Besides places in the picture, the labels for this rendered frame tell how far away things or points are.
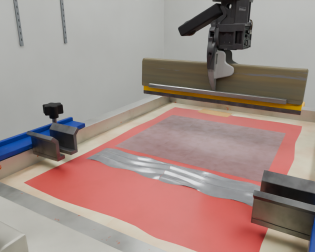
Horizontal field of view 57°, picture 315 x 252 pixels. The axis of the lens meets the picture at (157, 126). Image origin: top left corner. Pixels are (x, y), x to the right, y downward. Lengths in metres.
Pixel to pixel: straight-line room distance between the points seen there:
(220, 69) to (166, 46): 3.93
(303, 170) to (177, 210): 0.29
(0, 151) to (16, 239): 0.39
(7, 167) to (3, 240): 0.38
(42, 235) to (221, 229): 0.24
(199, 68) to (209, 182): 0.31
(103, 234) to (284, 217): 0.22
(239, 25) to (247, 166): 0.30
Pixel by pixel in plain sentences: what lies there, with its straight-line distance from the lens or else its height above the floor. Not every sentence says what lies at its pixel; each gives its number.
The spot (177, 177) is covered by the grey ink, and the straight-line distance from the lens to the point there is 0.55.
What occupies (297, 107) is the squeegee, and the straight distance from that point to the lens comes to 0.70.
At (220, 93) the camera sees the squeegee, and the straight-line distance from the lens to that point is 0.71.
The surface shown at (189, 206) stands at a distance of 0.48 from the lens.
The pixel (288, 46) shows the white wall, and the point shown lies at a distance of 4.09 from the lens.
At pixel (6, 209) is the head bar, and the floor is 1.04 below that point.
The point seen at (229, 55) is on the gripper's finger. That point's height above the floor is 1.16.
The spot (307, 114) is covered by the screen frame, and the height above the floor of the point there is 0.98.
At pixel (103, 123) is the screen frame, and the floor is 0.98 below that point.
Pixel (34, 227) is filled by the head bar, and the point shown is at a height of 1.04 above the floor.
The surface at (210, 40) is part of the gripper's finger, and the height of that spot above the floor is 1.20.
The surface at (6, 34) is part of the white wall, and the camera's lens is 2.69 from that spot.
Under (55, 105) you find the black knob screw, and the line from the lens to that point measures 0.68.
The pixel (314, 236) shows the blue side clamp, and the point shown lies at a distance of 0.39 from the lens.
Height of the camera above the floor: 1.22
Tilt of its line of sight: 19 degrees down
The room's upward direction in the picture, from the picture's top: straight up
